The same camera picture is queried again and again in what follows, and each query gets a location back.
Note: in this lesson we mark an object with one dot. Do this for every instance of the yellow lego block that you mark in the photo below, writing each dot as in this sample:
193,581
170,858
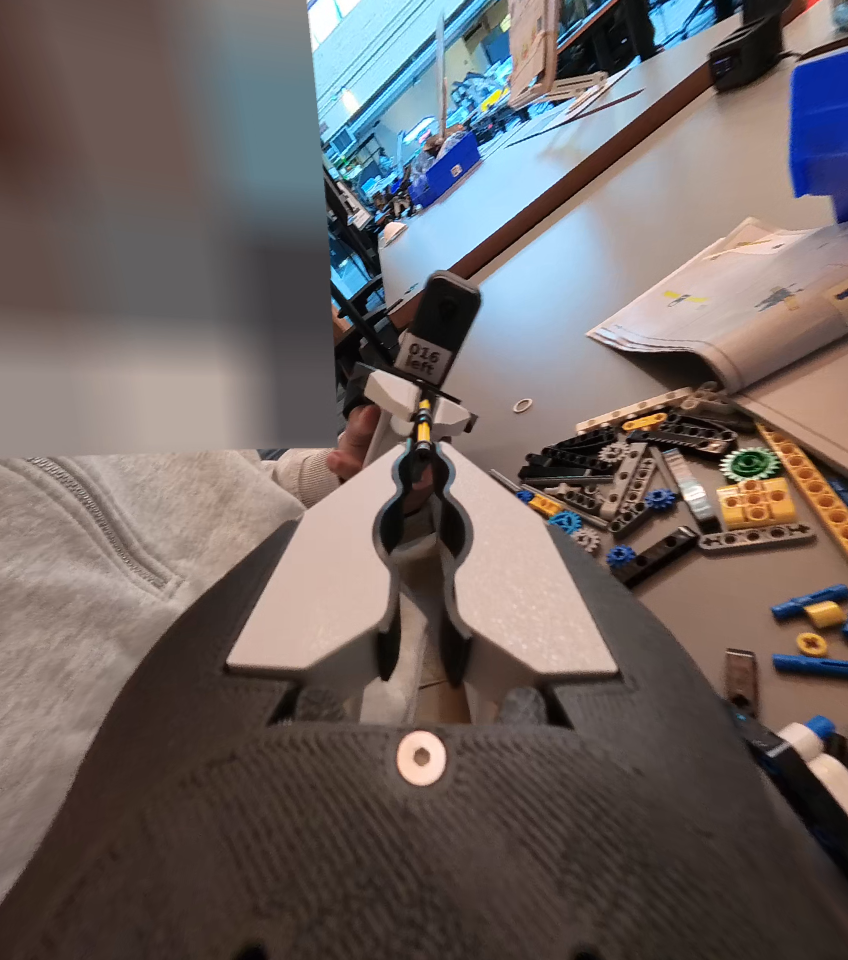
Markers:
758,504

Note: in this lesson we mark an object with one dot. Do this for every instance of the lego instruction booklet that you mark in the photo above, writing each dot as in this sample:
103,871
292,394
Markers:
769,300

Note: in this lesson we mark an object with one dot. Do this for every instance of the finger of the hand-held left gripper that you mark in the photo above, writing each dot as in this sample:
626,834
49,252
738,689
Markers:
394,397
458,420

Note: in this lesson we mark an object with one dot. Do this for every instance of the grey sweatshirt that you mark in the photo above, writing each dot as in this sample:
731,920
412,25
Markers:
56,600

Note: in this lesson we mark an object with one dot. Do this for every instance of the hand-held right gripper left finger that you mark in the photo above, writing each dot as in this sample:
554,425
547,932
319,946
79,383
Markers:
319,600

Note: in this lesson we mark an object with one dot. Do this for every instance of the long yellow lego beam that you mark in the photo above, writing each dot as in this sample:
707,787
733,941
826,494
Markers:
836,517

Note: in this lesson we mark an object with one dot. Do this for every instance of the white cylinder with blue cap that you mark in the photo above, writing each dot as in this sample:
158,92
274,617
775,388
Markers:
836,780

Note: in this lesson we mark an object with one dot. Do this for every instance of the green lego gear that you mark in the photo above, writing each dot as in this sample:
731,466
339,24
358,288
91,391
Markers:
750,465

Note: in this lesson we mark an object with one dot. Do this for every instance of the person's left hand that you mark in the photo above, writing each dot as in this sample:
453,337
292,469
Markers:
353,450

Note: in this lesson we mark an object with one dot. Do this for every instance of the grey lego gear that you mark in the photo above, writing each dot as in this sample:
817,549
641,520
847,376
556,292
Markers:
613,453

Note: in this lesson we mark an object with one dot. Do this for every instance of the light wooden board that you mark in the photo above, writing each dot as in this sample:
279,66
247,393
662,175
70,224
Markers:
533,45

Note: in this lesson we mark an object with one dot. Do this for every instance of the person's left forearm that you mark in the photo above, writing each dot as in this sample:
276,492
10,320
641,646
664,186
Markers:
300,472

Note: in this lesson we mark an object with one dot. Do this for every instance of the dark grey lego connector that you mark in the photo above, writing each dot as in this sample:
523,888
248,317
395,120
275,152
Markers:
740,675

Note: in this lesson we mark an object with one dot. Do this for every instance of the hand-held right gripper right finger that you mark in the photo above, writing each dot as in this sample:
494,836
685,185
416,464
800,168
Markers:
536,600

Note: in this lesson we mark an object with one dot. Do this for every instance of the pile of lego pieces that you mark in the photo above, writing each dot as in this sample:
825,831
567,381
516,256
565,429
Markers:
641,487

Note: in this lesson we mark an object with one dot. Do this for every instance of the white lego beam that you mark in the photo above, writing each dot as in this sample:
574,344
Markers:
634,412

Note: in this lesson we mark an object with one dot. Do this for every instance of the black box device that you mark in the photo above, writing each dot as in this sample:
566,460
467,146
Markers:
743,52

